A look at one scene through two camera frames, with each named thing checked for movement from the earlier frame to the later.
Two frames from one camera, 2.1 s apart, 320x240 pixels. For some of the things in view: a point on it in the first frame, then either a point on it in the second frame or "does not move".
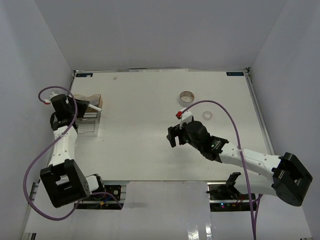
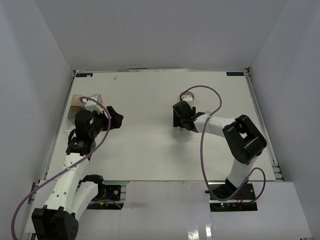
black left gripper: x=83 y=105 to x=117 y=118
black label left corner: x=80 y=75 does not move
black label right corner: x=234 y=73 does not move
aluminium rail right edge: x=259 y=115 does not move
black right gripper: x=175 y=132 to x=177 y=121
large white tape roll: x=186 y=98 does not move
